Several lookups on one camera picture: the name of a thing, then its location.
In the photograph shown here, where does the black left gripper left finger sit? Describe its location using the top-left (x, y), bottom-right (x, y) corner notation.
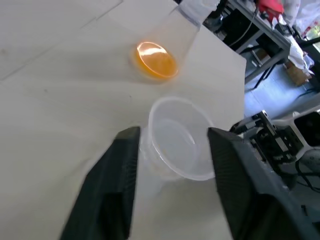
top-left (59, 126), bottom-right (141, 240)

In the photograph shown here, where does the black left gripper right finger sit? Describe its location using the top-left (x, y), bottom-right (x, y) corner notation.
top-left (207, 126), bottom-right (320, 240)

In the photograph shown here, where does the brown cardboard box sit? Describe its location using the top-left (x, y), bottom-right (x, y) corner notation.
top-left (284, 62), bottom-right (312, 88)

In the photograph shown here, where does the white plastic bag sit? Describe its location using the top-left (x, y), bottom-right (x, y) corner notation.
top-left (274, 0), bottom-right (320, 78)

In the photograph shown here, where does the red cloth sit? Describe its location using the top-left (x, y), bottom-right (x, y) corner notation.
top-left (257, 0), bottom-right (285, 16)

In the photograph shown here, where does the orange translucent lid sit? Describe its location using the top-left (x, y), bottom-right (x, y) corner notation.
top-left (128, 0), bottom-right (219, 86)

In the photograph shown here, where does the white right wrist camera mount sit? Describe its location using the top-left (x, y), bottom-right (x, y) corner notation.
top-left (271, 104), bottom-right (320, 176)

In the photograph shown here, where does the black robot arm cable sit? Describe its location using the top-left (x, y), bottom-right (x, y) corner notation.
top-left (293, 159), bottom-right (320, 195)

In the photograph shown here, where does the grey metal frame table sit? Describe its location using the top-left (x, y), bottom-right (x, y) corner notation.
top-left (203, 0), bottom-right (301, 90)

